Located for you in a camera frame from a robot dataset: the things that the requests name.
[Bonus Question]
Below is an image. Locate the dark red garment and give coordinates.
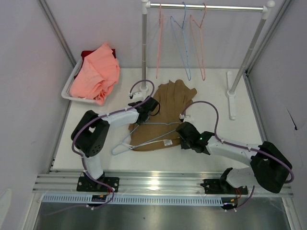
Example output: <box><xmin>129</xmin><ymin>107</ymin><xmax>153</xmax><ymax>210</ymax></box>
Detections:
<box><xmin>74</xmin><ymin>49</ymin><xmax>119</xmax><ymax>83</ymax></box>

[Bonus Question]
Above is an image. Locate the salmon pink garment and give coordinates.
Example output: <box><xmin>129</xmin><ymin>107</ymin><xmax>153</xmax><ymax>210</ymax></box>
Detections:
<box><xmin>70</xmin><ymin>43</ymin><xmax>120</xmax><ymax>105</ymax></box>

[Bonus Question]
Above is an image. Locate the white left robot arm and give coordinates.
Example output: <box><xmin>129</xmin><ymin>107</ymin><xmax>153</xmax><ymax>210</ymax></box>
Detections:
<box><xmin>71</xmin><ymin>96</ymin><xmax>160</xmax><ymax>192</ymax></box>

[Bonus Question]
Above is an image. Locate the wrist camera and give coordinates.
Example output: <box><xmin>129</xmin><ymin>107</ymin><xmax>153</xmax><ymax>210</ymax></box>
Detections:
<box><xmin>179</xmin><ymin>114</ymin><xmax>191</xmax><ymax>121</ymax></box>
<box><xmin>129</xmin><ymin>91</ymin><xmax>143</xmax><ymax>100</ymax></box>

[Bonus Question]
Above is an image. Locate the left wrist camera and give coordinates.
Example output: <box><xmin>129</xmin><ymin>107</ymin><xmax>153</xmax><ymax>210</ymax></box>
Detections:
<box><xmin>129</xmin><ymin>91</ymin><xmax>143</xmax><ymax>100</ymax></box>

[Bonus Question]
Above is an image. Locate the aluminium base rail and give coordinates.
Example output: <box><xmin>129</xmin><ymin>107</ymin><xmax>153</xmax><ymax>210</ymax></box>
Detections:
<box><xmin>32</xmin><ymin>170</ymin><xmax>293</xmax><ymax>198</ymax></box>

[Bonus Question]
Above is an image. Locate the white garment rack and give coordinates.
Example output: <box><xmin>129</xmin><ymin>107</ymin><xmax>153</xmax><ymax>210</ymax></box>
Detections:
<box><xmin>141</xmin><ymin>0</ymin><xmax>275</xmax><ymax>120</ymax></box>

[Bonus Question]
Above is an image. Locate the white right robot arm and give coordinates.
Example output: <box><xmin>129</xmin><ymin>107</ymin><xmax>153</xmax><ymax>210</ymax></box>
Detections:
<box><xmin>176</xmin><ymin>122</ymin><xmax>292</xmax><ymax>195</ymax></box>

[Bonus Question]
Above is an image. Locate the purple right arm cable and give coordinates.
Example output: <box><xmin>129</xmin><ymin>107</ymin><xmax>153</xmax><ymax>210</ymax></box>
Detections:
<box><xmin>181</xmin><ymin>101</ymin><xmax>295</xmax><ymax>211</ymax></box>

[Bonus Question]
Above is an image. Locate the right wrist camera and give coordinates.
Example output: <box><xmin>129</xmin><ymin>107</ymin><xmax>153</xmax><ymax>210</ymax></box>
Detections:
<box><xmin>179</xmin><ymin>114</ymin><xmax>191</xmax><ymax>121</ymax></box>

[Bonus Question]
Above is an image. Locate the blue wire hanger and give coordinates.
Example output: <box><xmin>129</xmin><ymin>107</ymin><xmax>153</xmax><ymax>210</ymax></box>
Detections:
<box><xmin>170</xmin><ymin>1</ymin><xmax>191</xmax><ymax>81</ymax></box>
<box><xmin>111</xmin><ymin>122</ymin><xmax>181</xmax><ymax>156</ymax></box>

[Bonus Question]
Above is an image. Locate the white perforated laundry basket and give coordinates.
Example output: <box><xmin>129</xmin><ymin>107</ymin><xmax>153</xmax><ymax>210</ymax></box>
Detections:
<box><xmin>61</xmin><ymin>59</ymin><xmax>97</xmax><ymax>104</ymax></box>

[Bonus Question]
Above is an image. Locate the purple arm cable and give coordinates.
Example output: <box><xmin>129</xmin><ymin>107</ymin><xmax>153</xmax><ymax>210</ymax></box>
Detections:
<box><xmin>71</xmin><ymin>80</ymin><xmax>155</xmax><ymax>211</ymax></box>
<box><xmin>181</xmin><ymin>101</ymin><xmax>295</xmax><ymax>211</ymax></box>

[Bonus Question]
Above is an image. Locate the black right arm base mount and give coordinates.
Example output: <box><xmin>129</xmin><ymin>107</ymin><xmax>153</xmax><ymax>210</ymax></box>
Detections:
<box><xmin>200</xmin><ymin>168</ymin><xmax>248</xmax><ymax>195</ymax></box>

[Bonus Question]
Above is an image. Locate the tan pleated skirt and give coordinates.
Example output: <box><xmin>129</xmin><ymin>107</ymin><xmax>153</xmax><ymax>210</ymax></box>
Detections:
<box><xmin>128</xmin><ymin>79</ymin><xmax>199</xmax><ymax>152</ymax></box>

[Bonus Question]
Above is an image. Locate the pink wire hanger left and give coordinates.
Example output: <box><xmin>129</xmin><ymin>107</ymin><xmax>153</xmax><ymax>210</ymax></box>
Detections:
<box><xmin>156</xmin><ymin>2</ymin><xmax>164</xmax><ymax>78</ymax></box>

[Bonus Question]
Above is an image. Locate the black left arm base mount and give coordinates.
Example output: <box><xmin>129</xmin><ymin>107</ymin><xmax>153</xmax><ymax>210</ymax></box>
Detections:
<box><xmin>76</xmin><ymin>175</ymin><xmax>120</xmax><ymax>193</ymax></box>

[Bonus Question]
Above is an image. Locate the slotted white cable duct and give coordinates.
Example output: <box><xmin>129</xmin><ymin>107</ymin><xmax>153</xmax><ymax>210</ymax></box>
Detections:
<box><xmin>42</xmin><ymin>194</ymin><xmax>224</xmax><ymax>207</ymax></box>

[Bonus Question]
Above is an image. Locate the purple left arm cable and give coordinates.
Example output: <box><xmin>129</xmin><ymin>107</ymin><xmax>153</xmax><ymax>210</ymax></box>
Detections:
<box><xmin>71</xmin><ymin>80</ymin><xmax>155</xmax><ymax>211</ymax></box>

